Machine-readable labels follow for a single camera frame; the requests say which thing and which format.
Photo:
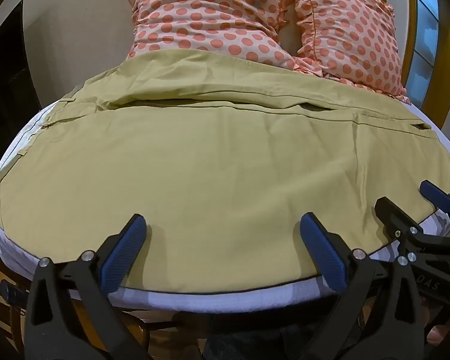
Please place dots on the window with yellow frame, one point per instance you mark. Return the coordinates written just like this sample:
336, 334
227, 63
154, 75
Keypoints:
425, 26

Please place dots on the orange polka dot pillow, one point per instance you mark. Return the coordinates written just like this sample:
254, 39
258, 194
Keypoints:
210, 11
352, 33

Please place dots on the white bed mattress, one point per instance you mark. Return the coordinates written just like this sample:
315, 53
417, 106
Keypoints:
195, 300

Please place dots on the dark cabinet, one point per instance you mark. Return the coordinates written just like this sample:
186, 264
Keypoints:
7, 78

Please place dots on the person's dark clothing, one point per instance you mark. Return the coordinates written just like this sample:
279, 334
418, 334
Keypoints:
243, 339

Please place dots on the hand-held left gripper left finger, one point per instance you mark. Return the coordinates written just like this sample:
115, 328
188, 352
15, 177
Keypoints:
124, 252

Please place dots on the olive green bed sheet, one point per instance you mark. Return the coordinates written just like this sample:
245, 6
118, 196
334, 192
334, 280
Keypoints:
217, 180

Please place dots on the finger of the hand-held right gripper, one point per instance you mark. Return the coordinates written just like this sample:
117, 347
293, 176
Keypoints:
393, 215
437, 195

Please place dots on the person's right hand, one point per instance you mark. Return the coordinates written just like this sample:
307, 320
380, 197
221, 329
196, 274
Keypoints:
437, 326

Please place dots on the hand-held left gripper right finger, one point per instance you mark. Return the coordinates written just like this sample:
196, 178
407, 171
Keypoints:
321, 247

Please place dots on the wooden bed frame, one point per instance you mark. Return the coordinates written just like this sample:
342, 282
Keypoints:
0, 296

